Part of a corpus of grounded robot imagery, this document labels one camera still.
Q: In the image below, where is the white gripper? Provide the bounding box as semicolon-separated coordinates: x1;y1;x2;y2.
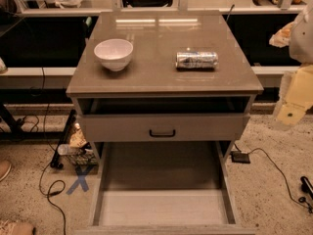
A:
273;64;313;126

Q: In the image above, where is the grey drawer cabinet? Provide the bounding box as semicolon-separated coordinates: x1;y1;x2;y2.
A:
66;10;264;235

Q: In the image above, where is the black plug device right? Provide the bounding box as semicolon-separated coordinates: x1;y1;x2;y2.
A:
300;176;313;200

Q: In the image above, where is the blue tape cross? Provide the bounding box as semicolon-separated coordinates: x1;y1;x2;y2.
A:
67;164;94;195

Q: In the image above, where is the tan shoe left edge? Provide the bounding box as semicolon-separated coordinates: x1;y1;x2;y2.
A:
0;161;12;181

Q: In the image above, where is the black cable floor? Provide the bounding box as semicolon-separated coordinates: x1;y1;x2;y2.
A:
233;142;313;213
21;67;67;235

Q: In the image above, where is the black cable left floor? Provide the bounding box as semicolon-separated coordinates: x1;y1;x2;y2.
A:
21;67;67;235

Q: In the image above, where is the open grey bottom drawer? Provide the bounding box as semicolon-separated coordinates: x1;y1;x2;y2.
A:
75;141;256;235

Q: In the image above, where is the tan shoe bottom left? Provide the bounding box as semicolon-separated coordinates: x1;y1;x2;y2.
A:
0;220;35;235

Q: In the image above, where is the wire basket with snacks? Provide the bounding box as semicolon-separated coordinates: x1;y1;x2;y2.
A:
57;123;97;165

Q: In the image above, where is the closed grey drawer front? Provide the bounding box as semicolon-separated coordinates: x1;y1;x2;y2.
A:
77;114;249;142

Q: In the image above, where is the black floor pedal box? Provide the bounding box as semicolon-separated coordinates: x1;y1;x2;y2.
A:
231;151;250;164

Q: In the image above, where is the white ceramic bowl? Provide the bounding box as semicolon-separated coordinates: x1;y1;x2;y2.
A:
94;39;133;71

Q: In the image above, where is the black drawer handle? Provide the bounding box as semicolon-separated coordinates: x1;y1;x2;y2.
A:
149;129;176;138

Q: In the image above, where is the silver redbull can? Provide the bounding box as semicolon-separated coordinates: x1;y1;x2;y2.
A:
176;52;218;70

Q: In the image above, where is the black cable right floor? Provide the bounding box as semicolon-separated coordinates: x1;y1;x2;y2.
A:
233;142;313;213

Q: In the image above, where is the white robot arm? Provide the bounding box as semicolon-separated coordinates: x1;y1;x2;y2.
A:
269;3;313;129

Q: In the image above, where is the black stand leg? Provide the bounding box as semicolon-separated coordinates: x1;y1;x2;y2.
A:
50;110;76;169

